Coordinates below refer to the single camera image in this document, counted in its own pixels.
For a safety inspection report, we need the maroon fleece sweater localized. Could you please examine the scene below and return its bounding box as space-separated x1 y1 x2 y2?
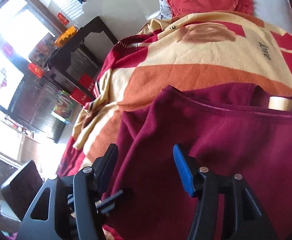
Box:
106 83 292 239

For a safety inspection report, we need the red gift bag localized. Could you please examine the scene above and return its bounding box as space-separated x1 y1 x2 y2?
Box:
79 74 95 94
70 88 95 106

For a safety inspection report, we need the dark cabinet with boxes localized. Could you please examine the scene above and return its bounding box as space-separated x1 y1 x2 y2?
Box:
0 76 66 143

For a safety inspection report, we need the dark wooden side table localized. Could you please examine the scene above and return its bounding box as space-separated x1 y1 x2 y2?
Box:
47 16 118 100

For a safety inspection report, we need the yellow plastic basket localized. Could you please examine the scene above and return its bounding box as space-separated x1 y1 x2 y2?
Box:
54 25 79 48

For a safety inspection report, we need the red orange cream blanket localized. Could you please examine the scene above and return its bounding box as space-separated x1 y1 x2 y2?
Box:
57 11 292 177

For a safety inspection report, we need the floral quilt bedding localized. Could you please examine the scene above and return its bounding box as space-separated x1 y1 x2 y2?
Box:
158 0 172 20

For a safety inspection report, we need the white rectangular pillow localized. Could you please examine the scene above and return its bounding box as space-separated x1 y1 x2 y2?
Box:
253 0 292 34

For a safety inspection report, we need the red wall sticker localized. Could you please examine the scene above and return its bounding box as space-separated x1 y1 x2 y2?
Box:
57 12 70 26

